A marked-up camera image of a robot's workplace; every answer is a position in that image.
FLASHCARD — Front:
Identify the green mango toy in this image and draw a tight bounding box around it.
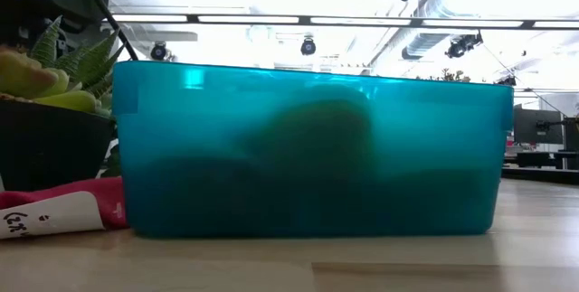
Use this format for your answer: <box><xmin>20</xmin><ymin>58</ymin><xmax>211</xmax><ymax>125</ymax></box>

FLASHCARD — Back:
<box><xmin>243</xmin><ymin>84</ymin><xmax>376</xmax><ymax>184</ymax></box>

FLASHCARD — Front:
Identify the blue plastic tupperware tub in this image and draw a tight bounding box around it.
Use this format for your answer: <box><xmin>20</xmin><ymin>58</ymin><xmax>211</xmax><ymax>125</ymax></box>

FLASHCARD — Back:
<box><xmin>111</xmin><ymin>60</ymin><xmax>515</xmax><ymax>240</ymax></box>

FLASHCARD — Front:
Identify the overhead light bar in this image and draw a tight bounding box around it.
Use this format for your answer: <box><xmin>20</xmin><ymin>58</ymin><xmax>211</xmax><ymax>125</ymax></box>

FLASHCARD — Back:
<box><xmin>110</xmin><ymin>13</ymin><xmax>579</xmax><ymax>31</ymax></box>

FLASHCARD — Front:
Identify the black hanging ceiling device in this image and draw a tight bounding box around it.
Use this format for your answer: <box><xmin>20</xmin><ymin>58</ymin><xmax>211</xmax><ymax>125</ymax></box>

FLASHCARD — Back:
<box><xmin>444</xmin><ymin>31</ymin><xmax>484</xmax><ymax>60</ymax></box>

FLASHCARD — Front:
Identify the large dark computer monitor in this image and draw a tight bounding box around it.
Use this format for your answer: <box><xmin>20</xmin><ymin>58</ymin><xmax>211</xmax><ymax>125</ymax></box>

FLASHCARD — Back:
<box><xmin>512</xmin><ymin>108</ymin><xmax>565</xmax><ymax>145</ymax></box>

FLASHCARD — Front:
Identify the dark office desk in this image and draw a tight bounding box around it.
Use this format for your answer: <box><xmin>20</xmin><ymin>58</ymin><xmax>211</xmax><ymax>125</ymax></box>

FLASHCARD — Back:
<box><xmin>499</xmin><ymin>149</ymin><xmax>579</xmax><ymax>184</ymax></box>

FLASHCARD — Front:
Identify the narrow dark computer monitor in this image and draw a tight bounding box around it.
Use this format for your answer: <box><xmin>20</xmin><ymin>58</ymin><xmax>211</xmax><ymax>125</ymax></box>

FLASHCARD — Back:
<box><xmin>563</xmin><ymin>117</ymin><xmax>579</xmax><ymax>153</ymax></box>

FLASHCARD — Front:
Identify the red cloth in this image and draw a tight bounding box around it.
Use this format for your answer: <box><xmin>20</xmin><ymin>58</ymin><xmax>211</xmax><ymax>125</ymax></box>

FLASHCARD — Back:
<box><xmin>0</xmin><ymin>176</ymin><xmax>130</xmax><ymax>231</ymax></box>

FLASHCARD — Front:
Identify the succulent plant in black pot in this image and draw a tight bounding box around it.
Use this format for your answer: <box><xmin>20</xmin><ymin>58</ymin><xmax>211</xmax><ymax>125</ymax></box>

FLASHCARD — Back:
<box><xmin>0</xmin><ymin>15</ymin><xmax>128</xmax><ymax>193</ymax></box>

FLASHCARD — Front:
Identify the white handwritten paper label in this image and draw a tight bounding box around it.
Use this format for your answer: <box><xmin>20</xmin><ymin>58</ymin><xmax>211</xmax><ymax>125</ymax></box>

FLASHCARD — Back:
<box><xmin>0</xmin><ymin>191</ymin><xmax>106</xmax><ymax>240</ymax></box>

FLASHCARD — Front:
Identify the black round ceiling camera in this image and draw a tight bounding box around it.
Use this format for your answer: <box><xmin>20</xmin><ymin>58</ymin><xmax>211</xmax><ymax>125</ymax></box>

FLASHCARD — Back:
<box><xmin>149</xmin><ymin>42</ymin><xmax>168</xmax><ymax>61</ymax></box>
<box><xmin>299</xmin><ymin>37</ymin><xmax>318</xmax><ymax>57</ymax></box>

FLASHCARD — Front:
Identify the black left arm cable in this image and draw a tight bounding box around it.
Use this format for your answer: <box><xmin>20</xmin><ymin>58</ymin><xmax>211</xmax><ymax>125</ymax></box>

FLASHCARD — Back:
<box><xmin>81</xmin><ymin>0</ymin><xmax>139</xmax><ymax>61</ymax></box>

